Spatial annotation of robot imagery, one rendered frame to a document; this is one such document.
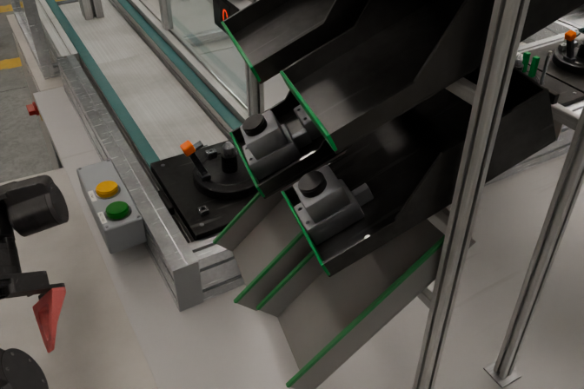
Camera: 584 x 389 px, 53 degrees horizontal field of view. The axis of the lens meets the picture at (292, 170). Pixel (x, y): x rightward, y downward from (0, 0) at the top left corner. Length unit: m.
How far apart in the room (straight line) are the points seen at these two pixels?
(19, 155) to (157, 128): 1.81
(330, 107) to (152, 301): 0.60
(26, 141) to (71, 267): 2.13
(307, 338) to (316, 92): 0.35
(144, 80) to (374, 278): 1.02
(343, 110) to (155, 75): 1.12
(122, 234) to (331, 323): 0.46
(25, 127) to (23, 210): 2.55
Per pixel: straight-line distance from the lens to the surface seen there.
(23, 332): 1.09
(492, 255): 1.18
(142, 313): 1.06
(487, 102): 0.54
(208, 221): 1.03
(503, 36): 0.51
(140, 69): 1.68
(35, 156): 3.12
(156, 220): 1.08
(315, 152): 0.71
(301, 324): 0.81
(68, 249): 1.21
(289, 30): 0.69
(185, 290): 1.01
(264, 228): 0.91
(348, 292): 0.78
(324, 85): 0.60
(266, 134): 0.71
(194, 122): 1.40
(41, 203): 0.83
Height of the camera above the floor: 1.65
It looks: 37 degrees down
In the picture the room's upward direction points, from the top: straight up
